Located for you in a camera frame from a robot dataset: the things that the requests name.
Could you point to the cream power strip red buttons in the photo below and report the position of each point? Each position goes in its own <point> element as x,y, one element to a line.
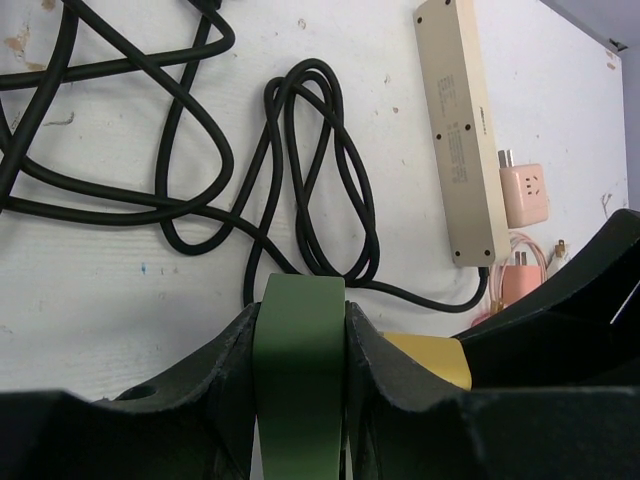
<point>456,93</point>

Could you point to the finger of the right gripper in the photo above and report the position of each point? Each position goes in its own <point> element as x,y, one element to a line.
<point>580,327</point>

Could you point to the yellow plug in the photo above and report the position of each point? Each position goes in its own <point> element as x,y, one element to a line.
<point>442,356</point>

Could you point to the white plug charger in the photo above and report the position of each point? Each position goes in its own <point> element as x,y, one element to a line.
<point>559,258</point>

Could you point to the peach cube socket adapter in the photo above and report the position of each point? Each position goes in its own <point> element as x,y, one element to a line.
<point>524,191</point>

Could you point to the small peach plug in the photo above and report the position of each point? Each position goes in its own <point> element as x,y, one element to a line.
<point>520,278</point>

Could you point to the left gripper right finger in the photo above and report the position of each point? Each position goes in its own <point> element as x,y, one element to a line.
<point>405,422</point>

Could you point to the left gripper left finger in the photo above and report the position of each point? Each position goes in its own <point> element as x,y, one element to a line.
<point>195,420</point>

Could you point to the green power strip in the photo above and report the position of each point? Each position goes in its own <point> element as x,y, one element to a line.
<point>298,367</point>

